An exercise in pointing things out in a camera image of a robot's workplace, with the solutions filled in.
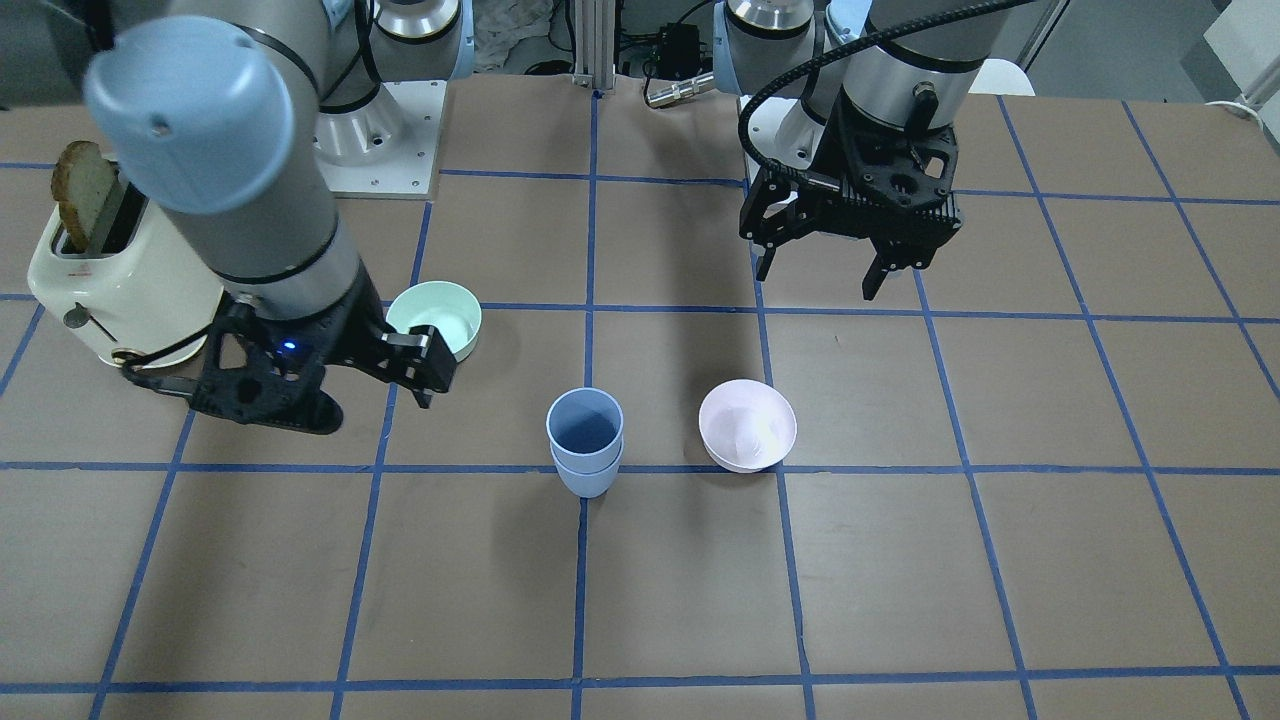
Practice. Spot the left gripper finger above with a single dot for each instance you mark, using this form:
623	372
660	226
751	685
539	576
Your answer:
765	252
884	264

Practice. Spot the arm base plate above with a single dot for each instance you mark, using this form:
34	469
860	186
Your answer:
386	149

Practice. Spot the bread slice in toaster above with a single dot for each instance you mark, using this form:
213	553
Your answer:
81	185

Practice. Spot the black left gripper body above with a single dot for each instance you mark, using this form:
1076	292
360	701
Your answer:
827	147

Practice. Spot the aluminium frame post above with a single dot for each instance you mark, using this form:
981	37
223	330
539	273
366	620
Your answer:
594	44

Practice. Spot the blue cup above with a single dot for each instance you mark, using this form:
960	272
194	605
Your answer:
586	430

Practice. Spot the pink bowl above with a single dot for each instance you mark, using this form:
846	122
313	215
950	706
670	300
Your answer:
746	426

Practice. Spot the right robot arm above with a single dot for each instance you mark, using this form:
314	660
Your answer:
211	107

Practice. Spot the white toaster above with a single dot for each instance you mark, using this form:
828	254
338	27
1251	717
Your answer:
147	290

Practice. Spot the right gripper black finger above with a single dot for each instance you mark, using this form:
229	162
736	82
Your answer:
423	384

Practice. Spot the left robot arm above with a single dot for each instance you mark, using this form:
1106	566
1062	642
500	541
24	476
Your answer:
907	64

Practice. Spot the mint green bowl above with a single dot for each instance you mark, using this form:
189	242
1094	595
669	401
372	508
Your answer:
446	306

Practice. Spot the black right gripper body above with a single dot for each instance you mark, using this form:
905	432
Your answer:
349	328

